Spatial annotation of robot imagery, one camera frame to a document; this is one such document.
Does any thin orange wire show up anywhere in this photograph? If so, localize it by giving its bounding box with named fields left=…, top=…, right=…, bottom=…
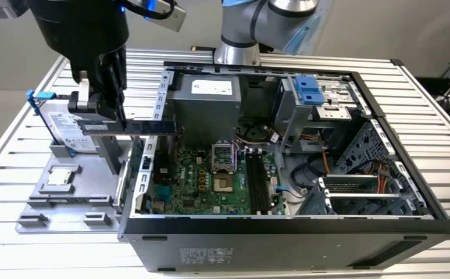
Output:
left=320, top=147, right=331, bottom=176

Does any silver CPU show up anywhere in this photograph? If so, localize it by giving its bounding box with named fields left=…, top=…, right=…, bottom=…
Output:
left=45, top=168, right=73, bottom=185

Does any metal socket cover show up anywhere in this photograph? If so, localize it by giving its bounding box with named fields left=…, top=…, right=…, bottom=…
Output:
left=211, top=141, right=236, bottom=172

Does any green graphics card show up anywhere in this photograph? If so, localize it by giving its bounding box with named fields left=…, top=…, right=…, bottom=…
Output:
left=117, top=112, right=147, bottom=214

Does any dark RAM stick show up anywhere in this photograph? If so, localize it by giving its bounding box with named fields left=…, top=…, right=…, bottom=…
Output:
left=28, top=196, right=112, bottom=204
left=77, top=120, right=183, bottom=137

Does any grey disk bay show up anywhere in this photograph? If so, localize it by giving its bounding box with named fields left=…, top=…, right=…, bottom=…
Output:
left=297, top=174, right=415, bottom=216

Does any blue drive latch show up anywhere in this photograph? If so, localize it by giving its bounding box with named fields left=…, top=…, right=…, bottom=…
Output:
left=292, top=76, right=323, bottom=105

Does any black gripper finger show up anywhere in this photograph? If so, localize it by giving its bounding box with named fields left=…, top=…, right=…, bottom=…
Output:
left=92, top=46, right=128, bottom=138
left=68, top=71, right=102, bottom=120

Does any grey power supply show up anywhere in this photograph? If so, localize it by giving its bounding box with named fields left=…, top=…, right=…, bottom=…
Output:
left=165, top=74, right=243, bottom=146

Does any CPU socket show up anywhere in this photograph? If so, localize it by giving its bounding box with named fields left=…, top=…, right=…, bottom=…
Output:
left=212, top=171, right=236, bottom=194

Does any grey parts rack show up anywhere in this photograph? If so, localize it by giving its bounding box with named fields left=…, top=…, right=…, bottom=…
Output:
left=13, top=120, right=148, bottom=235

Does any black RAM slot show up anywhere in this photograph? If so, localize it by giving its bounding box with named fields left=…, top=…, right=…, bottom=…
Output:
left=245, top=148, right=264, bottom=215
left=256, top=148, right=273, bottom=215

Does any green motherboard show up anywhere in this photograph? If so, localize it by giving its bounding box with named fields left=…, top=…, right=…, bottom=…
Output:
left=152, top=146, right=288, bottom=216

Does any black looped cable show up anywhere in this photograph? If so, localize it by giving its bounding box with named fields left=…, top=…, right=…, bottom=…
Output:
left=289, top=161, right=324, bottom=194

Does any hard disk in blue carrier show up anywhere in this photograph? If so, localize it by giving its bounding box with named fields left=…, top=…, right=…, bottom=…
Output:
left=25, top=90, right=104, bottom=158

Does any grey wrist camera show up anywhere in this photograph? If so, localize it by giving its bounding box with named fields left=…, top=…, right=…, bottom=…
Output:
left=0, top=0, right=32, bottom=20
left=131, top=0, right=188, bottom=33

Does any black open PC case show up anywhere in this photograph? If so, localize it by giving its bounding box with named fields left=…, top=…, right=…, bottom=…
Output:
left=116, top=60, right=450, bottom=273

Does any wire locking lever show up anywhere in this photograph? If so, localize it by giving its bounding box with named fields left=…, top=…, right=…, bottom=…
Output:
left=231, top=144, right=240, bottom=174

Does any orange wire bundle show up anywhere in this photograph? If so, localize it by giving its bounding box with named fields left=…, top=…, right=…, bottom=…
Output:
left=371, top=160, right=394, bottom=196

